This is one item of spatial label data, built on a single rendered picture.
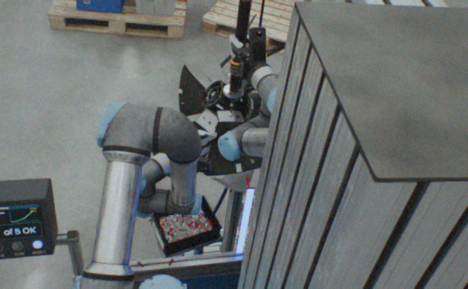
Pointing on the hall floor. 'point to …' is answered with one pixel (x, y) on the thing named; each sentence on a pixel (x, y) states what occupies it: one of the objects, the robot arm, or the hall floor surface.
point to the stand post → (231, 221)
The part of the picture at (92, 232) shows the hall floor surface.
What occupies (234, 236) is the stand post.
